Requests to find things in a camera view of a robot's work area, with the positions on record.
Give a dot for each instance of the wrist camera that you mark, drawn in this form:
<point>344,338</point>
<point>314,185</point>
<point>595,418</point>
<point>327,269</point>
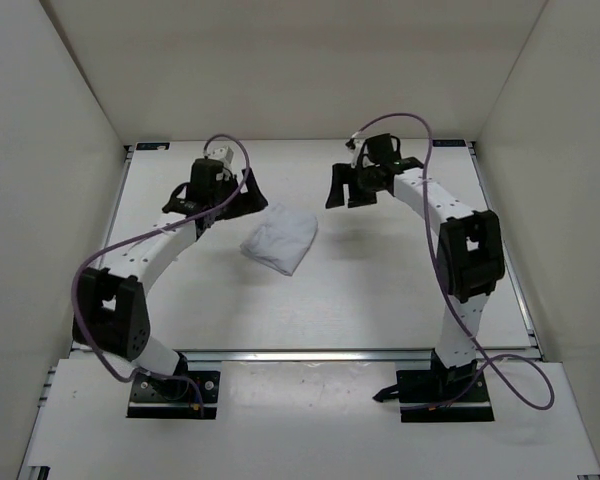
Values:
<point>223,154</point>
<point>358,150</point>

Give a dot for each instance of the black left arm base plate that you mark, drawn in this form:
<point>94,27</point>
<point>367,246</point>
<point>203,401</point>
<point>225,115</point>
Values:
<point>153,399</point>

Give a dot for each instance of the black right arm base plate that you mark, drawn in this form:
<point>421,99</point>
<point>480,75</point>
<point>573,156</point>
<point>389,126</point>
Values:
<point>422,400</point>

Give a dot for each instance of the blue right corner label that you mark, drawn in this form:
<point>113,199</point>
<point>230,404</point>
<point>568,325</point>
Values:
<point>449,143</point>

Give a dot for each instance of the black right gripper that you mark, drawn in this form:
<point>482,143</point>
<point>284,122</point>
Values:
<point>343,174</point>

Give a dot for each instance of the aluminium front rail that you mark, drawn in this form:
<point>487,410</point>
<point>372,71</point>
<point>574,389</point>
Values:
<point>309,356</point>

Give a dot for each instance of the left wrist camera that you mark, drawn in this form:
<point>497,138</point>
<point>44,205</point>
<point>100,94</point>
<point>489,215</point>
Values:
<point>223,154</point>

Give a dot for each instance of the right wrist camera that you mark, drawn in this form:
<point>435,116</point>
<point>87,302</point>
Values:
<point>358,150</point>

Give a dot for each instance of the white skirt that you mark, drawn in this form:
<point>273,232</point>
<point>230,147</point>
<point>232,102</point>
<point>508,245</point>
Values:
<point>282,239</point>

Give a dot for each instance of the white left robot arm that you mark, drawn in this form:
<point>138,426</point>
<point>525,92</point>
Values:
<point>111,314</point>

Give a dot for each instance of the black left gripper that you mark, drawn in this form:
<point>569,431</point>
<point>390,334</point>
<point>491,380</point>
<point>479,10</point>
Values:
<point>248,202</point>

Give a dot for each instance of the blue corner label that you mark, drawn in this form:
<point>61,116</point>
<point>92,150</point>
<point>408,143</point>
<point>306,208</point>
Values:
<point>449,143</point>
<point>152,146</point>

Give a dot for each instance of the blue left corner label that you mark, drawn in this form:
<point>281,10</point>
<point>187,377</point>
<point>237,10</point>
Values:
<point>152,146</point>

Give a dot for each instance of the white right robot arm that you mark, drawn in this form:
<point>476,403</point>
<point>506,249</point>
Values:
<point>465,244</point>

